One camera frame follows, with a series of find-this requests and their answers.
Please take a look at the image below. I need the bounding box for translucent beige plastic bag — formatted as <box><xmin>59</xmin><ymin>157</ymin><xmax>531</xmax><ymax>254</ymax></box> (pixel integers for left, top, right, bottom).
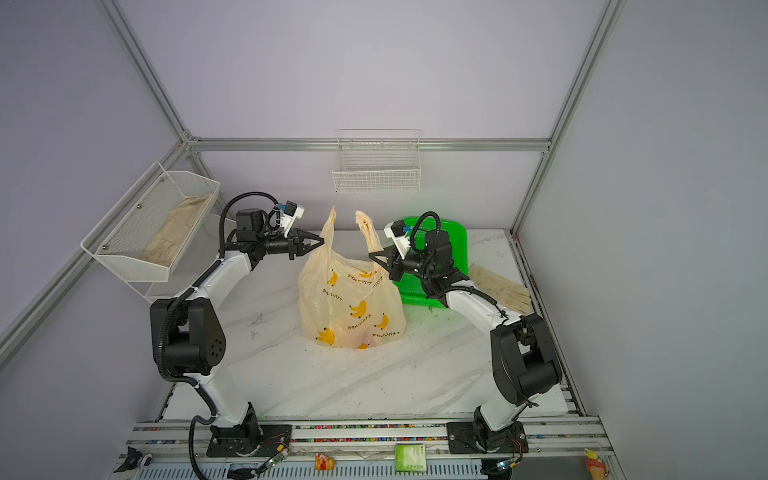
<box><xmin>298</xmin><ymin>209</ymin><xmax>407</xmax><ymax>350</ymax></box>

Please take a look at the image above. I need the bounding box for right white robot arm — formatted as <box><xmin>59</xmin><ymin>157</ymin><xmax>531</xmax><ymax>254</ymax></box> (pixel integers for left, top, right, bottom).
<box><xmin>369</xmin><ymin>220</ymin><xmax>563</xmax><ymax>455</ymax></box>

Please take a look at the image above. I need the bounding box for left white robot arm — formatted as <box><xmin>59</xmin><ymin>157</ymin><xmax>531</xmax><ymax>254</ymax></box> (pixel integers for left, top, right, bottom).
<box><xmin>150</xmin><ymin>201</ymin><xmax>324</xmax><ymax>443</ymax></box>

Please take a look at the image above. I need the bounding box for green plastic basket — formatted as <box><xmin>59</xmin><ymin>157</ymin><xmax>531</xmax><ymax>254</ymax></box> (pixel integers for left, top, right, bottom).
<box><xmin>385</xmin><ymin>212</ymin><xmax>469</xmax><ymax>308</ymax></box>

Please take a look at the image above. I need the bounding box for white lower mesh shelf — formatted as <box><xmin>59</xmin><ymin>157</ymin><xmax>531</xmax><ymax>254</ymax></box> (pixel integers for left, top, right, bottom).
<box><xmin>127</xmin><ymin>214</ymin><xmax>220</xmax><ymax>303</ymax></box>

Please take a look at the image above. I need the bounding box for white mesh shelf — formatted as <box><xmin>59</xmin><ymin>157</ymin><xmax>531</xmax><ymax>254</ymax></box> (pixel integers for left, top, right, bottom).
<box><xmin>81</xmin><ymin>163</ymin><xmax>220</xmax><ymax>283</ymax></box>
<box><xmin>127</xmin><ymin>214</ymin><xmax>220</xmax><ymax>303</ymax></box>

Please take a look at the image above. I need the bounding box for white upper mesh shelf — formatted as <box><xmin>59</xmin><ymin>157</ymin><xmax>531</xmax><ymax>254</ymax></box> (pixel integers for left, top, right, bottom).
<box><xmin>81</xmin><ymin>163</ymin><xmax>220</xmax><ymax>283</ymax></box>

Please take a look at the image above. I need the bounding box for small orange toy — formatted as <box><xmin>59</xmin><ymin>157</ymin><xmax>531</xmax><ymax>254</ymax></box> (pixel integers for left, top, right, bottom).
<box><xmin>314</xmin><ymin>454</ymin><xmax>336</xmax><ymax>471</ymax></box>

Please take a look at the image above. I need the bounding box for yellow red toy figure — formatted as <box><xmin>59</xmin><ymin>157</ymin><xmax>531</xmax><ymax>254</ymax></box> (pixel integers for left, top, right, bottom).
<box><xmin>585</xmin><ymin>449</ymin><xmax>608</xmax><ymax>480</ymax></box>

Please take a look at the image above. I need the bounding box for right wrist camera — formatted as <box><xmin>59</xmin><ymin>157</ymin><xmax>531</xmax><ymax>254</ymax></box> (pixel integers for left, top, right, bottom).
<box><xmin>384</xmin><ymin>220</ymin><xmax>411</xmax><ymax>259</ymax></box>

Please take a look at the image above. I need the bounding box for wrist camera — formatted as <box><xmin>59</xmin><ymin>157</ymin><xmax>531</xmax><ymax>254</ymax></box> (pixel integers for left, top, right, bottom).
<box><xmin>384</xmin><ymin>220</ymin><xmax>411</xmax><ymax>259</ymax></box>
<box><xmin>277</xmin><ymin>201</ymin><xmax>305</xmax><ymax>239</ymax></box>

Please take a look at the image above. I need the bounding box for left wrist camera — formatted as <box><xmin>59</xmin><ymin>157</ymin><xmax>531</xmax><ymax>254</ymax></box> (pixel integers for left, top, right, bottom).
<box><xmin>277</xmin><ymin>201</ymin><xmax>305</xmax><ymax>239</ymax></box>

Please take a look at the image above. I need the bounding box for white wire wall basket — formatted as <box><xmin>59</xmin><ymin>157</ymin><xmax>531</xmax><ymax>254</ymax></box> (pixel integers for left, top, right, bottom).
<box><xmin>332</xmin><ymin>129</ymin><xmax>422</xmax><ymax>194</ymax></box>

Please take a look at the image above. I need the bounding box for black corrugated cable left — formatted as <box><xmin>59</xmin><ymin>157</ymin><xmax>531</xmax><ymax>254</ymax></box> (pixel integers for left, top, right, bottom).
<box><xmin>154</xmin><ymin>191</ymin><xmax>280</xmax><ymax>480</ymax></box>

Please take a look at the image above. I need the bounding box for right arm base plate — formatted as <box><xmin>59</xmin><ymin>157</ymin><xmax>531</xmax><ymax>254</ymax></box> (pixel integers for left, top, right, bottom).
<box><xmin>446</xmin><ymin>421</ymin><xmax>529</xmax><ymax>455</ymax></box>

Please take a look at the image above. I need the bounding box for green box on rail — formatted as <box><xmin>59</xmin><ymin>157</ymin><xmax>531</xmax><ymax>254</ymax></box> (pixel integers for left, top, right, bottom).
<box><xmin>395</xmin><ymin>444</ymin><xmax>427</xmax><ymax>473</ymax></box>

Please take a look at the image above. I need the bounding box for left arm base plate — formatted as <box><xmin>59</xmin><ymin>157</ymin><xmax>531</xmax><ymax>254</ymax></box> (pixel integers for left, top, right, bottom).
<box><xmin>206</xmin><ymin>424</ymin><xmax>293</xmax><ymax>458</ymax></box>

